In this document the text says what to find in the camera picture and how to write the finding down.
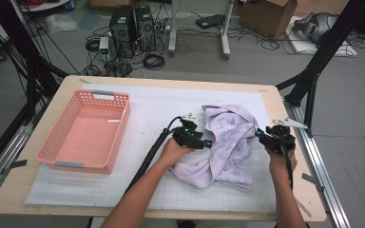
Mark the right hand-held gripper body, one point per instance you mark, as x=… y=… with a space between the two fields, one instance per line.
x=280 y=141

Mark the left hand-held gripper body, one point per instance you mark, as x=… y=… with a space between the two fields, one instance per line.
x=188 y=137

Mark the lilac printed towel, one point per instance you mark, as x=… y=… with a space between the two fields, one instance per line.
x=228 y=142

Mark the pink perforated plastic basket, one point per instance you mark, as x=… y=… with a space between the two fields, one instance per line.
x=85 y=139

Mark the person's left hand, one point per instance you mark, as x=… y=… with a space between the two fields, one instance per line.
x=172 y=153

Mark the person's right hand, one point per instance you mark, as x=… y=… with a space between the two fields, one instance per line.
x=282 y=167

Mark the white grid mat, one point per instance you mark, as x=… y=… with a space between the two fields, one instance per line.
x=158 y=104

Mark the tan tape strip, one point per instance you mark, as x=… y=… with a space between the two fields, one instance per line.
x=304 y=207

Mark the white flat panel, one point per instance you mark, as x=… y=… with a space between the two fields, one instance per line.
x=304 y=46

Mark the white metal stand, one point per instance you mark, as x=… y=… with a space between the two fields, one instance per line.
x=225 y=34

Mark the open cardboard box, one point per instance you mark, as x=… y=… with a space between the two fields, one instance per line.
x=266 y=19

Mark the narrow black computer tower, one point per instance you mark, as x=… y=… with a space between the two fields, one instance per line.
x=145 y=28

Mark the black flat box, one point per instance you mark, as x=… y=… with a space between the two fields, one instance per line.
x=210 y=21

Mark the grey rounded appliance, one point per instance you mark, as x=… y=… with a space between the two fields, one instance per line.
x=320 y=27

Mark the white power adapter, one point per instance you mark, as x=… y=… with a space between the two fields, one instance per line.
x=104 y=47

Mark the wide black computer tower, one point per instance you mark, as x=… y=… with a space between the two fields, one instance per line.
x=122 y=31

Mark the teal plastic sheet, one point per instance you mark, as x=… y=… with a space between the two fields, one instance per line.
x=90 y=19

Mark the clear plastic bag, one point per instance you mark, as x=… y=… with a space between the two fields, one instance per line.
x=61 y=23

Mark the white round table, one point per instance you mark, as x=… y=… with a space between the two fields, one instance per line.
x=49 y=5

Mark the grey metal bracket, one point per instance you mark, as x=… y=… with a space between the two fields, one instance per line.
x=312 y=181
x=17 y=164

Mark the aluminium rail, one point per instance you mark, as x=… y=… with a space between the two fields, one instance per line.
x=0 y=171
x=323 y=171

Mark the black metal frame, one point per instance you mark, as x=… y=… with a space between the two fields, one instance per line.
x=28 y=63
x=320 y=60

